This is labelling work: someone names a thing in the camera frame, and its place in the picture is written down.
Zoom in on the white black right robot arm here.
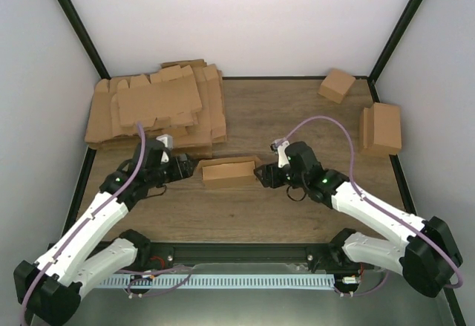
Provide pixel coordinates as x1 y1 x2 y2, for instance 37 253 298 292
254 142 463 298

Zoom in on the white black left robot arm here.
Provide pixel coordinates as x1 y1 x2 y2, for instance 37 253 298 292
13 135 197 325

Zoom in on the large folded cardboard box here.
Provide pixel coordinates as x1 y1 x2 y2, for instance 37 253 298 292
359 102 402 157

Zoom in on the brown cardboard box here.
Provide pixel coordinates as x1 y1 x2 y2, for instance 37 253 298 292
195 156 261 189

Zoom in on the light blue slotted cable duct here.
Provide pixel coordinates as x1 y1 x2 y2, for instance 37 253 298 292
98 274 335 290

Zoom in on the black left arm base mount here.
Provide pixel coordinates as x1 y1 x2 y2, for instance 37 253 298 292
119 229 174 272

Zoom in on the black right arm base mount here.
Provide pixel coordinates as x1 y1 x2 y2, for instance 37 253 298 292
305 228 361 273

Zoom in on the stack of flat cardboard blanks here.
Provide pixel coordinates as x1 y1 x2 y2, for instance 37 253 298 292
85 59 227 157

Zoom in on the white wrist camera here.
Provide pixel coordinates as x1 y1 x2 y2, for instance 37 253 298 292
155 134 173 163
271 138 290 169

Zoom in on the black left corner frame post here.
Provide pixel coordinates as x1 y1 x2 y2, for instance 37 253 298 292
57 0 111 79

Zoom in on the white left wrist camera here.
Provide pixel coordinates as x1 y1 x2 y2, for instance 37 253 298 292
155 134 173 163

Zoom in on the black corner frame post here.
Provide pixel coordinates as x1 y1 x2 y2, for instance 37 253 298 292
369 0 424 82
57 0 111 79

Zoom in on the black right corner frame post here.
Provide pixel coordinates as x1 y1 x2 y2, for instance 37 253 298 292
369 0 424 82

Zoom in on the small folded cardboard box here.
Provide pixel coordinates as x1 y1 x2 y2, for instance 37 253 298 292
318 68 356 104

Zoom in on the black aluminium frame rail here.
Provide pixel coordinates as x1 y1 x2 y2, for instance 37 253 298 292
47 242 350 266

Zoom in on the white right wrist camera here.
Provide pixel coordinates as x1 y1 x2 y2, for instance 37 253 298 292
271 138 290 169

